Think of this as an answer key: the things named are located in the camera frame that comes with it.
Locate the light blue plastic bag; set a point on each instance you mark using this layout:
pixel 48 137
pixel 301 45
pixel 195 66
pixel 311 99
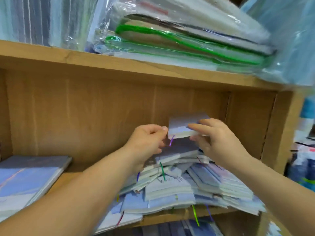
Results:
pixel 290 36

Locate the pile of small notebooks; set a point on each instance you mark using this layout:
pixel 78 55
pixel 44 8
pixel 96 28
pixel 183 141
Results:
pixel 187 191

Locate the person's right forearm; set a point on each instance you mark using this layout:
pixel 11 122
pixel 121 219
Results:
pixel 280 194

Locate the row of plastic wrapped folders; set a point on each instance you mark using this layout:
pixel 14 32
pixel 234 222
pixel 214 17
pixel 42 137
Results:
pixel 44 19

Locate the stack of large blue notebooks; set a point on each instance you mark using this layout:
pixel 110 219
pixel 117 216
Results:
pixel 24 182

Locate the person's left forearm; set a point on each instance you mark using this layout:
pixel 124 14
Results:
pixel 64 204

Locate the wooden shelf unit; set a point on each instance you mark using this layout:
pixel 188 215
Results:
pixel 98 64

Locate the stack of green edged packets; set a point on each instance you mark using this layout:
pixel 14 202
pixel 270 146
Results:
pixel 187 32

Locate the row of patterned notebooks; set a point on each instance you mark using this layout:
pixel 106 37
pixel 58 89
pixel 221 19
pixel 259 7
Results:
pixel 177 228

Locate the person's left hand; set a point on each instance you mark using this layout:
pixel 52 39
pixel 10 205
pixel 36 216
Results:
pixel 145 142

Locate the person's right hand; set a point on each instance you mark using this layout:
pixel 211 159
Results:
pixel 224 145

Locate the small white notebook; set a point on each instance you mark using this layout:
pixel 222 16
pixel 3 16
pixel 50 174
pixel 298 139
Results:
pixel 179 124

